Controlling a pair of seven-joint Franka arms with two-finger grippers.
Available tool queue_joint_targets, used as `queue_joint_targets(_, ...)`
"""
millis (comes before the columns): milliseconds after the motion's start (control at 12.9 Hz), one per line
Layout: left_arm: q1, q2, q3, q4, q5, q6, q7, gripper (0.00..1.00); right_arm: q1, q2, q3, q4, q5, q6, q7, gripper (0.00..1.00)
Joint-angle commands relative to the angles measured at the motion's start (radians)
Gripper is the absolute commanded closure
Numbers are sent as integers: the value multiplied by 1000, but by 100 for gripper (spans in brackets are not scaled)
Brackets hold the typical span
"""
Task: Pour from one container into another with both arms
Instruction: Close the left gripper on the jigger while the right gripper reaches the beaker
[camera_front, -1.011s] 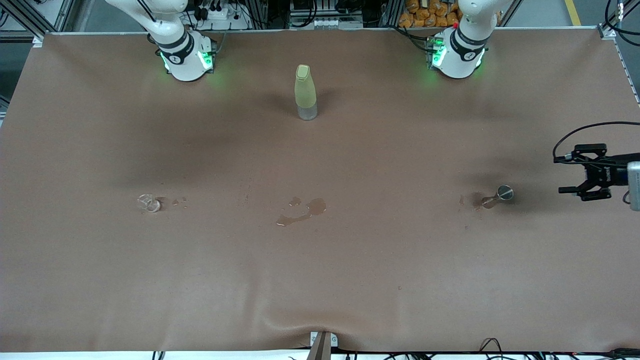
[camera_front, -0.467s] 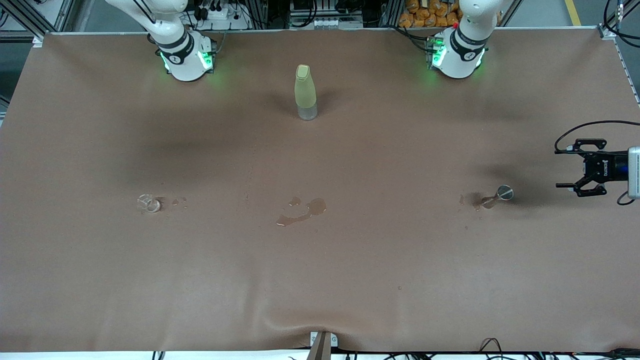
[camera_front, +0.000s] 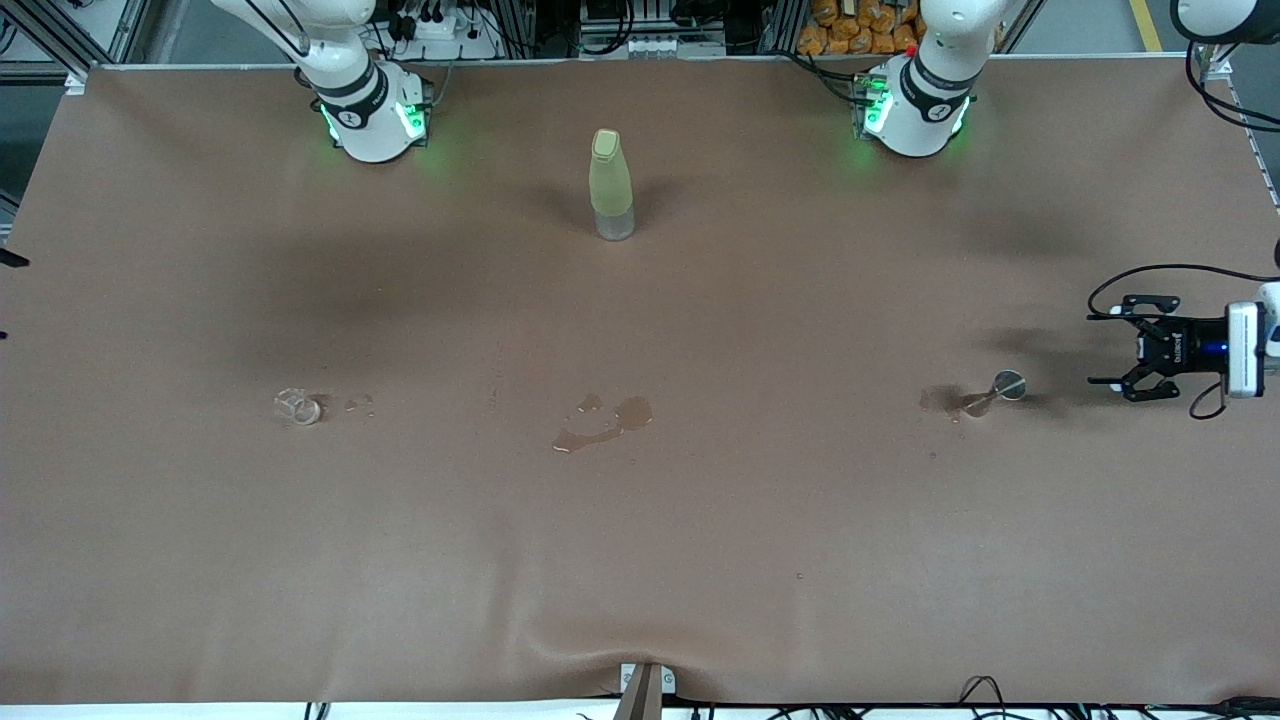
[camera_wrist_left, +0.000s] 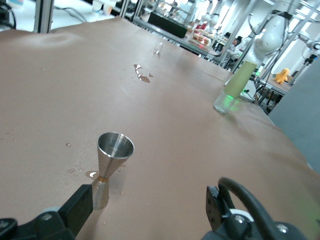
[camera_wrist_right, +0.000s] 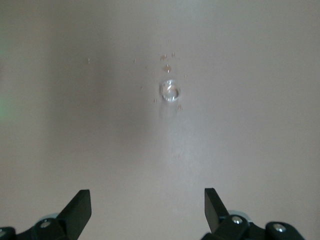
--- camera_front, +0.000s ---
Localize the clear glass measuring beaker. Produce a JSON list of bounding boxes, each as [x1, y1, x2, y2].
[[272, 387, 324, 427]]

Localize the green shaker bottle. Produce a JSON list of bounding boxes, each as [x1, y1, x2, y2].
[[588, 128, 638, 243]]

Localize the orange snack bags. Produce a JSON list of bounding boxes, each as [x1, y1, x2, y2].
[[797, 0, 926, 57]]

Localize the white power strip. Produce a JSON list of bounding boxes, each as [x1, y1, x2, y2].
[[398, 8, 501, 46]]

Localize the large spilled liquid puddle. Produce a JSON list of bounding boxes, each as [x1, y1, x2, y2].
[[552, 393, 655, 454]]

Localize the brown table mat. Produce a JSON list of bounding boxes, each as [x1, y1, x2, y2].
[[0, 55, 1280, 707]]

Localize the white terminal strip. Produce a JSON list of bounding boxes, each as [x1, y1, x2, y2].
[[626, 35, 727, 59]]

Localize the black electronics box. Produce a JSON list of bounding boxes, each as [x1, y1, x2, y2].
[[580, 0, 727, 46]]

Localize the aluminium frame post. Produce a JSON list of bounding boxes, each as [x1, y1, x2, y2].
[[0, 0, 151, 83], [1198, 40, 1280, 211]]

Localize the black cable bundle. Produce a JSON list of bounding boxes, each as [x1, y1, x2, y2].
[[958, 675, 1280, 720]]

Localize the wooden camera stand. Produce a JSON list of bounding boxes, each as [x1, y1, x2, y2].
[[613, 662, 677, 720]]

